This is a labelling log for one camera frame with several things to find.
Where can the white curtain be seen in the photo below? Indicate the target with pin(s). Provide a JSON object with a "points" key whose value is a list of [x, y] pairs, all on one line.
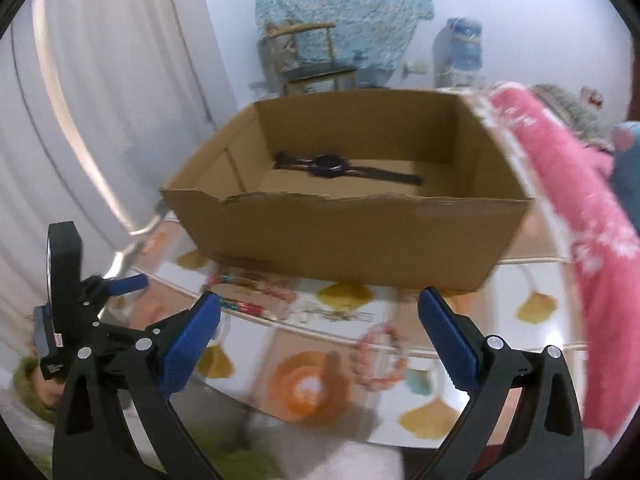
{"points": [[100, 110]]}

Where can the wooden chair black seat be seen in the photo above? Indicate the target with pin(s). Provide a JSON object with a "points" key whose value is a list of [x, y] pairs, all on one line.
{"points": [[320, 72]]}

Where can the blue floral wall cloth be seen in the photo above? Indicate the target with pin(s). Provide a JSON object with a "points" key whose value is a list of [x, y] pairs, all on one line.
{"points": [[350, 10]]}

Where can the brown cardboard box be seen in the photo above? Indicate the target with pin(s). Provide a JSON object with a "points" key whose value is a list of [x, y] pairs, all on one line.
{"points": [[350, 240]]}

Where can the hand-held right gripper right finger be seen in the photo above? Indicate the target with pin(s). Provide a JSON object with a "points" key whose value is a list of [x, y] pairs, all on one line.
{"points": [[445, 340]]}

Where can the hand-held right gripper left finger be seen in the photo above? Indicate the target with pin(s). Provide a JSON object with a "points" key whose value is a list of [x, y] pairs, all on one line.
{"points": [[192, 340]]}

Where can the green cloth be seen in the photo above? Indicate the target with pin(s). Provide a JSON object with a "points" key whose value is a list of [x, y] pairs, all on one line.
{"points": [[25, 385]]}

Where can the grey-green knitted blanket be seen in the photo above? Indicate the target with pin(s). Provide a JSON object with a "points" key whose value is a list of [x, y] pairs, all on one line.
{"points": [[575, 110]]}

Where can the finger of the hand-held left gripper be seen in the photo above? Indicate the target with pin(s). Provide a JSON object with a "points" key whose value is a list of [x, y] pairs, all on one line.
{"points": [[120, 332], [127, 285]]}

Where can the blue water bottle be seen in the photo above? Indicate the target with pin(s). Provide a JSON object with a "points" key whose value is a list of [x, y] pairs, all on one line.
{"points": [[457, 45]]}

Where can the pink blanket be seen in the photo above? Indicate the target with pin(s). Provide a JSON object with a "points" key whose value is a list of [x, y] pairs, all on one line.
{"points": [[575, 185]]}

